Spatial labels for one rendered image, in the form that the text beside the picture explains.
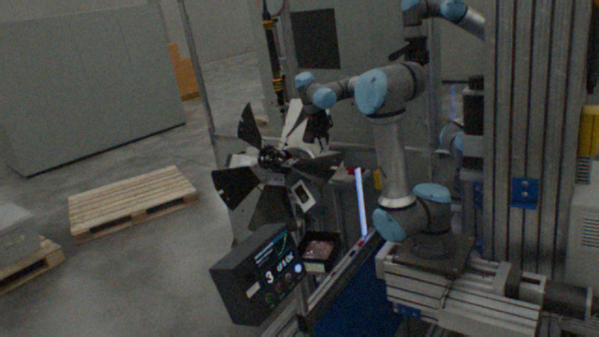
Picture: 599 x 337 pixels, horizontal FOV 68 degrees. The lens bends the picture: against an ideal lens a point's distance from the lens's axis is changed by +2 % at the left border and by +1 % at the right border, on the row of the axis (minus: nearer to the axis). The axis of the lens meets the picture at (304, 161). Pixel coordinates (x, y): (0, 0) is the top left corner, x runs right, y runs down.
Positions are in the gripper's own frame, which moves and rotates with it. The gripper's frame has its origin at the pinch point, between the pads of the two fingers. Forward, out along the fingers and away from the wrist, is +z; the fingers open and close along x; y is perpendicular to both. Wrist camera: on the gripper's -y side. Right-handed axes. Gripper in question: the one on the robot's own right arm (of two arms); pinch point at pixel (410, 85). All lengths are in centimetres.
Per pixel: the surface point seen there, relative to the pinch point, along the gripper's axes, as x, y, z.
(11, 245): -58, -329, 118
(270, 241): -91, -11, 24
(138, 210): 42, -303, 133
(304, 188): -25, -45, 43
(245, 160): -17, -87, 35
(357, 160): 45, -54, 58
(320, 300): -70, -13, 63
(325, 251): -40, -28, 64
